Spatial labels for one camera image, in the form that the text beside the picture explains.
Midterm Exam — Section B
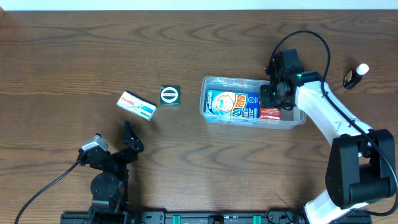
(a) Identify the red Panadol ActiFast box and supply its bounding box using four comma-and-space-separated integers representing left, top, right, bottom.
259, 108, 280, 120

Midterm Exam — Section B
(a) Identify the blue Cool Fever box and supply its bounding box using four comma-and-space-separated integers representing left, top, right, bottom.
204, 90, 260, 118

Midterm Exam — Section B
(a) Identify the dark bottle white cap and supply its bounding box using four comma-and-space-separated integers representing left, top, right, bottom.
343, 63, 369, 89

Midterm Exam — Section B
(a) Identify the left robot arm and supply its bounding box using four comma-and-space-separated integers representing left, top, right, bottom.
76, 121, 144, 213

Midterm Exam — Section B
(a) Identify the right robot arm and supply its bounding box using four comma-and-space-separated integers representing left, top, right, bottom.
261, 68, 397, 223

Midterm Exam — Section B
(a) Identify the clear plastic container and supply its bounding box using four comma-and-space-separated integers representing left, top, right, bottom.
200, 77, 306, 129

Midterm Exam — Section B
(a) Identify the white Panadol box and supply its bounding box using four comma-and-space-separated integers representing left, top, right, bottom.
116, 91, 157, 121

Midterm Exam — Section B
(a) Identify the green square box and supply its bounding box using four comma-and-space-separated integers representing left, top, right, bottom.
159, 85, 181, 106

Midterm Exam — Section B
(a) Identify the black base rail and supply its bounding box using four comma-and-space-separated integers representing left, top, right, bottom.
60, 210, 308, 224

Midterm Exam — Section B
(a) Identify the left camera cable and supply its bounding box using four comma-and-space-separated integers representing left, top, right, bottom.
14, 160, 81, 224

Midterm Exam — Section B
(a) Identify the camera cable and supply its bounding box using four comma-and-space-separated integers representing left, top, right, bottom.
14, 160, 81, 224
267, 30, 398, 217

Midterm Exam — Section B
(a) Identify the right camera cable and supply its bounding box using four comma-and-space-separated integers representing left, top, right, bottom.
267, 30, 398, 217

